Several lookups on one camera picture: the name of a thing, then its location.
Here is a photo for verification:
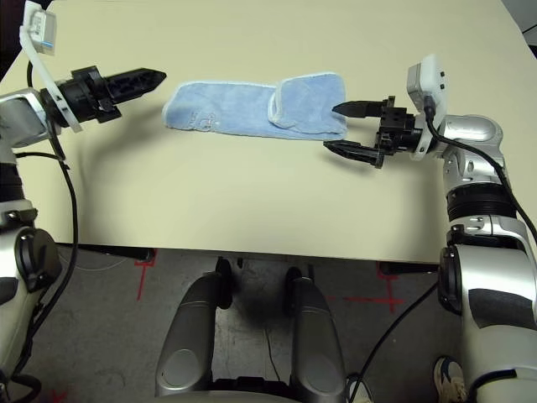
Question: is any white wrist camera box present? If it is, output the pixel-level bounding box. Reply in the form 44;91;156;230
18;0;83;133
405;53;449;163

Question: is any white sneaker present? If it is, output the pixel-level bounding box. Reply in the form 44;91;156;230
433;355;469;403

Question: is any robot waist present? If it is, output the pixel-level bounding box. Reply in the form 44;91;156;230
209;377;349;403

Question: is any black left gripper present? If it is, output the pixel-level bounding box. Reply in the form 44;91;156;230
54;65;168;125

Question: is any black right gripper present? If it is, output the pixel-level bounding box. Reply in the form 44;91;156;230
322;95;420;170

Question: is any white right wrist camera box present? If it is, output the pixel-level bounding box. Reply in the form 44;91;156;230
405;53;449;163

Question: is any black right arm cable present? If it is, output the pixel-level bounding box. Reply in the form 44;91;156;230
347;96;537;387

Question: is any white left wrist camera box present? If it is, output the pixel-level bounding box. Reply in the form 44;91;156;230
18;0;83;133

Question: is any light blue towel white trim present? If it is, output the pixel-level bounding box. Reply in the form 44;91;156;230
162;71;349;142

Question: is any thin white floor wire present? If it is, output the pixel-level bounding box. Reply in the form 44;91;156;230
77;256;127;270

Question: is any thin black floor cable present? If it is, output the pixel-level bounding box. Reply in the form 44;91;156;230
263;329;283;381

